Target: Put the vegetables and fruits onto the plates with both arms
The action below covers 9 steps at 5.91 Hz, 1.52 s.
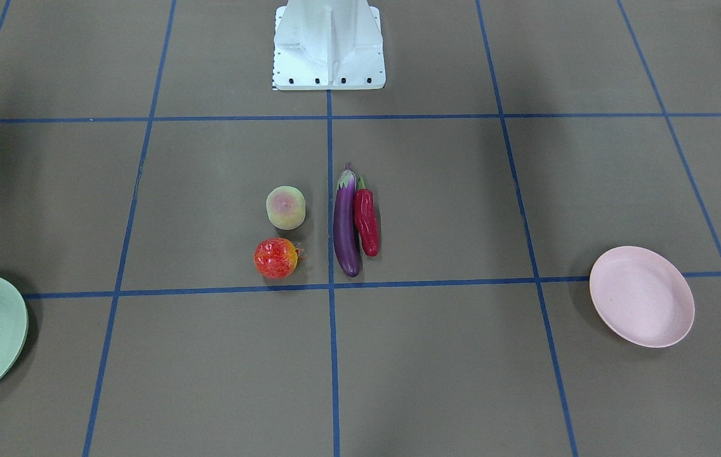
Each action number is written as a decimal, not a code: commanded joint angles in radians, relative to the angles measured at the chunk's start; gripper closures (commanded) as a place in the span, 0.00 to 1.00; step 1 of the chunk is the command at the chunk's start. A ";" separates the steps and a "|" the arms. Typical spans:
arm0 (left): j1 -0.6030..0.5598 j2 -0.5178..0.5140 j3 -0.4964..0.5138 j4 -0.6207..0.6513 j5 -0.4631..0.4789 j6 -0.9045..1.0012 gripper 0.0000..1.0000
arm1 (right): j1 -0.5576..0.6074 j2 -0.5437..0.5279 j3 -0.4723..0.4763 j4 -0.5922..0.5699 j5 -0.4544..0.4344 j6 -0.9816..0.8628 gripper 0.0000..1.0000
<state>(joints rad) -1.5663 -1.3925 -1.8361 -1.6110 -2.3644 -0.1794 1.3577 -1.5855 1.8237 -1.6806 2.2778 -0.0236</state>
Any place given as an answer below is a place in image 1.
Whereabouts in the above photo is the purple eggplant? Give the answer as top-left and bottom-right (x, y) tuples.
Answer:
(333, 164), (361, 278)

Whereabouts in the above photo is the pink plate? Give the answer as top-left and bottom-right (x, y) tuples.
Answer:
(588, 246), (696, 349)

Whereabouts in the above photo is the green pink peach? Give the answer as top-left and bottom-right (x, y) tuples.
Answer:
(265, 185), (307, 230)

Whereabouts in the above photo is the red yellow pomegranate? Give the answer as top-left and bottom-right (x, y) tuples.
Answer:
(253, 237), (303, 280)

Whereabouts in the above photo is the red chili pepper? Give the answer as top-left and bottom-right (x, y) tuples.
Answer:
(353, 175), (380, 257)

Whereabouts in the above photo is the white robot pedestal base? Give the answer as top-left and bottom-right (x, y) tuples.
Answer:
(272, 1), (387, 91)

